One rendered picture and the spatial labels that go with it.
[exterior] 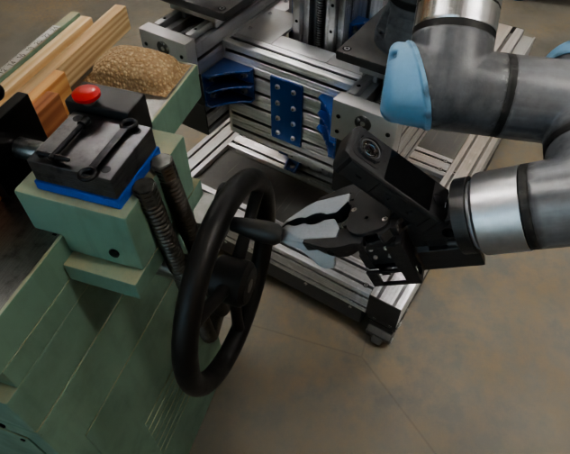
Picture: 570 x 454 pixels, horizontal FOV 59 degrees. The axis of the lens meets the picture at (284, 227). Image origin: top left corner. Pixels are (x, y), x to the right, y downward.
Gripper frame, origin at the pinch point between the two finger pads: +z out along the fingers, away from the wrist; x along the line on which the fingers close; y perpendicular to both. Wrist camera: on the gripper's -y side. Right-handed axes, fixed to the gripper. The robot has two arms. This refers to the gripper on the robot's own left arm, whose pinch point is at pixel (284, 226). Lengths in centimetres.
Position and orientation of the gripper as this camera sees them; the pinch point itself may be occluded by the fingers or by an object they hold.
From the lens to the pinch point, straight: 56.3
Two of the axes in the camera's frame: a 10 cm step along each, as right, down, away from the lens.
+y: 4.9, 6.7, 5.6
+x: 3.1, -7.3, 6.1
